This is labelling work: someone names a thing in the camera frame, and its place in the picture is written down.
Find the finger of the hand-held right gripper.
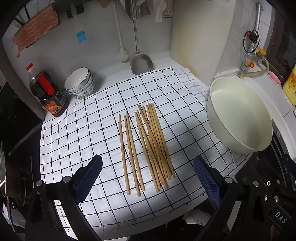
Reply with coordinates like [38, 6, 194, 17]
[280, 154, 296, 169]
[254, 154, 278, 200]

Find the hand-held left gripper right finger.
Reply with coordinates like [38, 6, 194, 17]
[193, 155, 271, 241]

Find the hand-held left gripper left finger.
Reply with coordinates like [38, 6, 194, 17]
[25, 154, 103, 241]

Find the cream plastic basin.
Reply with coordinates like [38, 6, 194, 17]
[206, 77, 274, 154]

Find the pile of wooden chopsticks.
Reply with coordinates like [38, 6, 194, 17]
[118, 103, 176, 197]

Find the white checkered cloth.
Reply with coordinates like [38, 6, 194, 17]
[39, 66, 252, 233]

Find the yellow oil bottle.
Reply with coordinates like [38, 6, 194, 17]
[282, 64, 296, 106]

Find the white patterned ceramic bowl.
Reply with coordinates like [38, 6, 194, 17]
[64, 67, 91, 91]
[69, 76, 95, 100]

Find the pink soap bar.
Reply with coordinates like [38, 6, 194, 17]
[268, 71, 280, 84]

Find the dark soy sauce bottle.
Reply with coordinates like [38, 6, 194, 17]
[26, 63, 68, 117]

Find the black stove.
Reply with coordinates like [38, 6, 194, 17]
[0, 81, 44, 163]

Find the stack of white bowls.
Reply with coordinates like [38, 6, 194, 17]
[67, 71, 93, 95]

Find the metal spatula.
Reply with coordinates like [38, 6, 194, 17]
[130, 9, 153, 76]

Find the white dish brush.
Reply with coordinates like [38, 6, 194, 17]
[113, 0, 130, 62]

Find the red black gas valve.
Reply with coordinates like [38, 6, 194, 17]
[246, 30, 259, 42]

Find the white cutting board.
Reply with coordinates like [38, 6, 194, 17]
[170, 0, 234, 86]

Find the grey metal gas pipe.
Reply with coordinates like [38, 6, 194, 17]
[240, 2, 265, 77]

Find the orange striped towel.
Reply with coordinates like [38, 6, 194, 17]
[12, 5, 59, 58]

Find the white hanging cloth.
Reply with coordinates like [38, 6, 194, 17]
[136, 0, 168, 23]

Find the yellow gas hose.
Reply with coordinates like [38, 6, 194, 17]
[238, 60, 270, 78]

